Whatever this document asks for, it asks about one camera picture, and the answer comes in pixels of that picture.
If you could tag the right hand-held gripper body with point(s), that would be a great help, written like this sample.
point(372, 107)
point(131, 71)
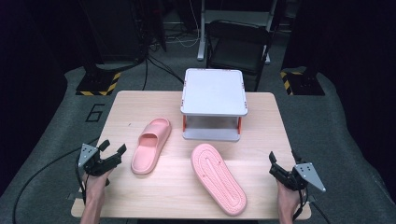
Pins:
point(308, 174)

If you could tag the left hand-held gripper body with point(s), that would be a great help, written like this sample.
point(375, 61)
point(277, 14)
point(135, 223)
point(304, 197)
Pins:
point(93, 164)

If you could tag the pink slipper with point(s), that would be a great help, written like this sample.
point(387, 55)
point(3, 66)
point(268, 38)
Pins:
point(218, 179)
point(151, 146)

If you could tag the white two-tier shoe rack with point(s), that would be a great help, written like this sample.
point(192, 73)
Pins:
point(214, 91)

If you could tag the person's left hand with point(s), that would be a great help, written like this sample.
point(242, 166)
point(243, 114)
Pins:
point(95, 185)

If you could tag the person's right hand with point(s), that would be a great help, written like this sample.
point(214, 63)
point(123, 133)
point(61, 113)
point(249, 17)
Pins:
point(288, 197)

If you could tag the black yellow striped stand base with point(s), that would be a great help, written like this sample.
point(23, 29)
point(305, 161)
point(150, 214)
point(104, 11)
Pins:
point(300, 84)
point(99, 84)

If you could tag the black folding chair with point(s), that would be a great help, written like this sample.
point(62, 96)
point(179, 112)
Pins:
point(238, 49)

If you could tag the black equipment cabinet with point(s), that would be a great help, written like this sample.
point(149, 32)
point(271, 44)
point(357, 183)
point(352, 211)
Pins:
point(112, 31)

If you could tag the white metal desk frame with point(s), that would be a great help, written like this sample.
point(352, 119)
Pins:
point(202, 34)

